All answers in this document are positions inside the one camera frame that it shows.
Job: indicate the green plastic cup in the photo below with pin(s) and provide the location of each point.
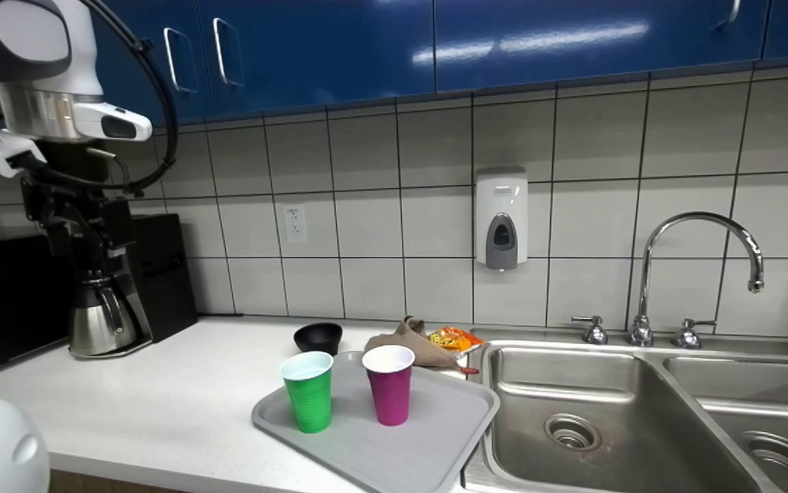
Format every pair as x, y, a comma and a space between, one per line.
307, 401

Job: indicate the stainless steel double sink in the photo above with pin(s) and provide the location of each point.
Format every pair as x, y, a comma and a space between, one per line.
613, 401

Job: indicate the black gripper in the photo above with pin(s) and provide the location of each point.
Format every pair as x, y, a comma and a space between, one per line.
75, 193

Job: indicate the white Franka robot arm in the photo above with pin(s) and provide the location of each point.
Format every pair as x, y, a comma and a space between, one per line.
79, 56

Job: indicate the black coffee maker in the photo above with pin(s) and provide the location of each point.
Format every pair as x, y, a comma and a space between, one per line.
168, 274

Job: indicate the black bowl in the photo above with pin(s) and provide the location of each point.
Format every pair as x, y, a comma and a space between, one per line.
317, 337

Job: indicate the orange Cheetos snack bag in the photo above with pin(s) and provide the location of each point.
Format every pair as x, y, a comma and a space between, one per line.
454, 339

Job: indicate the purple plastic cup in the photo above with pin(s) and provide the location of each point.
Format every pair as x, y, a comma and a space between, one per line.
389, 391

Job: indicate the chrome gooseneck faucet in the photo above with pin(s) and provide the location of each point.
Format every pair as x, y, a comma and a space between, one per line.
647, 274

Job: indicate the white wall outlet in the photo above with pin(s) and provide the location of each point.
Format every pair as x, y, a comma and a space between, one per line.
293, 223

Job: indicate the white wall soap dispenser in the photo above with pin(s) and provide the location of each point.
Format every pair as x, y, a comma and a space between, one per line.
502, 220

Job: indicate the grey plastic tray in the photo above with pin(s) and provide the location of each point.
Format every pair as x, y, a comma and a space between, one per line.
431, 439

